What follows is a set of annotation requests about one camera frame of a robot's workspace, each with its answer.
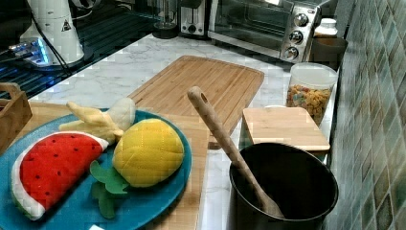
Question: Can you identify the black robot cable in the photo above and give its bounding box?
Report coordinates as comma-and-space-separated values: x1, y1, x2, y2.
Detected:
25, 0, 75, 76

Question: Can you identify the black grinder cup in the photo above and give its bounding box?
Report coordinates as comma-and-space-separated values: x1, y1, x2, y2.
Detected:
152, 0, 178, 39

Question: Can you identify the silver toaster oven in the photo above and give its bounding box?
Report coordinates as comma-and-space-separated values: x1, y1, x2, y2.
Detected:
208, 0, 321, 63

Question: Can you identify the clear cereal jar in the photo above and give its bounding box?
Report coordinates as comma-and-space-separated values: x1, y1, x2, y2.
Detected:
286, 62, 338, 125

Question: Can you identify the bamboo cutting board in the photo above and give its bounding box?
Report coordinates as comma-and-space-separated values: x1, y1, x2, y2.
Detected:
128, 56, 264, 131

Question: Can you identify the plush peeled banana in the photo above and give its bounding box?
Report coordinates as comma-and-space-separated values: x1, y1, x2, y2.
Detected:
58, 98, 136, 145

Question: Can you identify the blue round plate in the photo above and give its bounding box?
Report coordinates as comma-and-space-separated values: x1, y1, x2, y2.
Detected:
0, 115, 192, 230

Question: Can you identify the plush watermelon slice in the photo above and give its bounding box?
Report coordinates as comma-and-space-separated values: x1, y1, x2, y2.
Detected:
11, 131, 108, 220

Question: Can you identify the black utensil crock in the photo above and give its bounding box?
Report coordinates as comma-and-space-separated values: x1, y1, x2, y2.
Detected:
227, 143, 339, 230

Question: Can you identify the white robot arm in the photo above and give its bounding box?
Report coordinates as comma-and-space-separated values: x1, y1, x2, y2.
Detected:
10, 0, 85, 68

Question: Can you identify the yellow plush pineapple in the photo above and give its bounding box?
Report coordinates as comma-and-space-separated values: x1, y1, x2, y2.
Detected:
90, 119, 185, 219

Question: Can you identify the teal canister with wooden lid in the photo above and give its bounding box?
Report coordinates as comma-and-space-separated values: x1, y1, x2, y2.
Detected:
238, 106, 330, 162

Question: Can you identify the dark grey cup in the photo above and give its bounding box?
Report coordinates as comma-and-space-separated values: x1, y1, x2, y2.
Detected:
309, 37, 348, 71

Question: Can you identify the black slot toaster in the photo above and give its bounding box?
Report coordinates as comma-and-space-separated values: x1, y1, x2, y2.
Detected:
179, 0, 210, 39

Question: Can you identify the white capped amber bottle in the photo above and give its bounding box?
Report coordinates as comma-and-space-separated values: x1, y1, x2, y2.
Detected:
314, 18, 338, 37

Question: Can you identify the wooden spoon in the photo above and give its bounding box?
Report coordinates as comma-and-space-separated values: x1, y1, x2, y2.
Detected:
187, 86, 283, 218

